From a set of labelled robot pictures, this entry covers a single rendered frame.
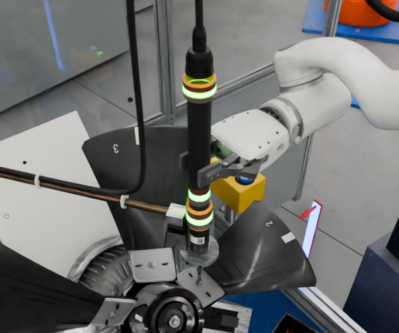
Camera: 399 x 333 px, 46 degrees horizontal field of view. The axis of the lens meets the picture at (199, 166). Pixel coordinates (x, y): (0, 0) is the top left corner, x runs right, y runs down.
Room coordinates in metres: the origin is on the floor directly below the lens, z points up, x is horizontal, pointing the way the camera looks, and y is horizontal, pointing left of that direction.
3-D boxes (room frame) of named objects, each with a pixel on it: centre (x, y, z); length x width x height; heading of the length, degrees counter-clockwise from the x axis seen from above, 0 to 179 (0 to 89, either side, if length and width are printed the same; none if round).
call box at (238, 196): (0.98, -0.10, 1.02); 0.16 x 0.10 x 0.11; 39
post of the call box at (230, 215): (0.98, -0.10, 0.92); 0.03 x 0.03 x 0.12; 39
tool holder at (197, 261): (0.53, 0.01, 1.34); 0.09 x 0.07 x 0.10; 73
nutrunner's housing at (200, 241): (0.52, 0.00, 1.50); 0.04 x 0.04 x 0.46
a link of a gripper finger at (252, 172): (0.54, -0.08, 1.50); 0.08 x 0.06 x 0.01; 8
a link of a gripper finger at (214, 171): (0.51, -0.03, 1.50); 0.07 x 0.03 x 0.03; 129
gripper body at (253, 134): (0.59, -0.08, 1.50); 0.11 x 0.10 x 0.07; 129
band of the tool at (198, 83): (0.52, 0.00, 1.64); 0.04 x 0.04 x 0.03
